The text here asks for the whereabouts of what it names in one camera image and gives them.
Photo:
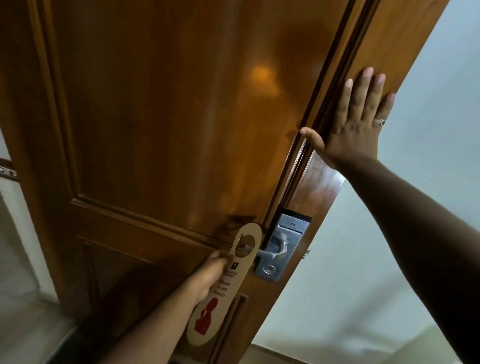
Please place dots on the person's right hand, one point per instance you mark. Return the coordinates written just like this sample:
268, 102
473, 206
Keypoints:
352, 138

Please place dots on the person's left hand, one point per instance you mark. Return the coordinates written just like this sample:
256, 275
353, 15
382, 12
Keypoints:
208, 273

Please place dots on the white do-not-disturb door hanger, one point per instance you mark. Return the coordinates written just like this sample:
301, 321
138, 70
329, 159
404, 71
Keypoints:
225, 296

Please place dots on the silver black electronic door lock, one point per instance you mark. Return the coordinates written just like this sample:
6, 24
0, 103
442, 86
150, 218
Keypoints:
296, 228

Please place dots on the brown wooden door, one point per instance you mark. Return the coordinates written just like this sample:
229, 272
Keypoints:
150, 112

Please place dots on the person's right forearm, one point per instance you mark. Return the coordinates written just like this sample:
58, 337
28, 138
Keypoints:
423, 240

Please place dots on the person's left forearm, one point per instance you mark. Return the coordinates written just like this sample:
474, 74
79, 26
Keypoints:
153, 330

